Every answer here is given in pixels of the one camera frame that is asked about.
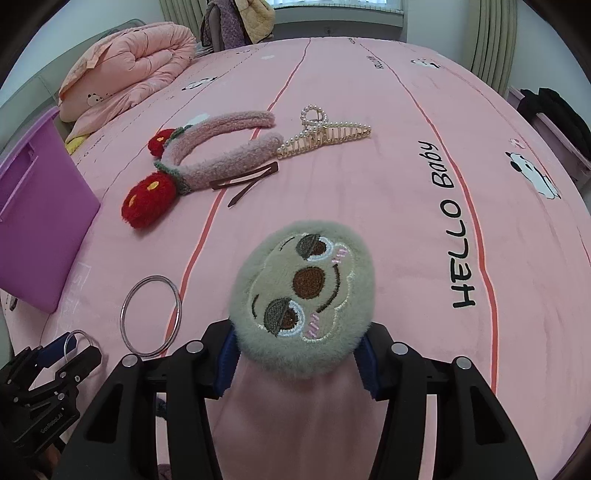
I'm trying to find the grey upholstered headboard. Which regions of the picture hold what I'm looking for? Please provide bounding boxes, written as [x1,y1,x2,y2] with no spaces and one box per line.
[0,18,139,158]

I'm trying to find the small silver ring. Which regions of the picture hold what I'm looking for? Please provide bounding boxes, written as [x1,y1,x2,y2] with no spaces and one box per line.
[65,329,95,356]

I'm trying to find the purple plastic basin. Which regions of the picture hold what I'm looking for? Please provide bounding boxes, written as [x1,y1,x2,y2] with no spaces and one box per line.
[0,107,101,313]

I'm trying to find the folded pink quilt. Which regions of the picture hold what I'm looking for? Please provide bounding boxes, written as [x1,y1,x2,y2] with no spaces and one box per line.
[58,21,198,139]

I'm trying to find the pink printed bed sheet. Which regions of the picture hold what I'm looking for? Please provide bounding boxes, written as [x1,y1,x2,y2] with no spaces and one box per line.
[44,36,591,480]

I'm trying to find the brown snap hair clip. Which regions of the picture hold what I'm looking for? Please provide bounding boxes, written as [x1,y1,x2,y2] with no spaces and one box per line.
[209,161,280,208]

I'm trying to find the green plush sloth hair clip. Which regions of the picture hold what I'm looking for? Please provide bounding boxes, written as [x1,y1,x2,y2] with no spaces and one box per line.
[229,220,377,380]

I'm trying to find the beige curtain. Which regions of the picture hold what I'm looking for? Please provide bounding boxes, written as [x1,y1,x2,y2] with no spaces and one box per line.
[470,0,519,94]
[159,0,209,29]

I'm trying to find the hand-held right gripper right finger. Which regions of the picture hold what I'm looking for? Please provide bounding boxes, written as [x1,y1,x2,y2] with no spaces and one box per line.
[355,322,539,480]

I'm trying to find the yellow pillow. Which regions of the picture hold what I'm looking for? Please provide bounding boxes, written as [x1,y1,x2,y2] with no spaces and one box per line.
[65,133,92,156]

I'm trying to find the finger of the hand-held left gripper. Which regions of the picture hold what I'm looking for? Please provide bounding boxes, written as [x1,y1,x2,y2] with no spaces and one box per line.
[45,345,103,387]
[14,336,72,370]

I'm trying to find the large silver bangle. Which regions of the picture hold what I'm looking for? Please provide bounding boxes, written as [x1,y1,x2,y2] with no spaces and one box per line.
[120,275,182,358]

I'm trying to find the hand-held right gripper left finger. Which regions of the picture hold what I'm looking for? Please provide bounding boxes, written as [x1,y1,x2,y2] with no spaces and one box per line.
[67,318,241,480]

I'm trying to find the pearl hair claw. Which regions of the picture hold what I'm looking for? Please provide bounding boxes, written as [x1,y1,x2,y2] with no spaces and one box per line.
[276,105,372,160]

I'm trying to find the pink plush headband red cherries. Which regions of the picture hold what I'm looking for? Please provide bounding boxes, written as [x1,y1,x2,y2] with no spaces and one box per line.
[121,110,283,230]

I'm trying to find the yellow quilted jacket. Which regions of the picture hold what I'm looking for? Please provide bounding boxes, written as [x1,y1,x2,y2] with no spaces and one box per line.
[233,0,276,43]

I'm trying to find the black clothing pile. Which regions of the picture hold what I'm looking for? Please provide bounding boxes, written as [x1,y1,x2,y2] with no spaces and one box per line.
[519,88,591,161]

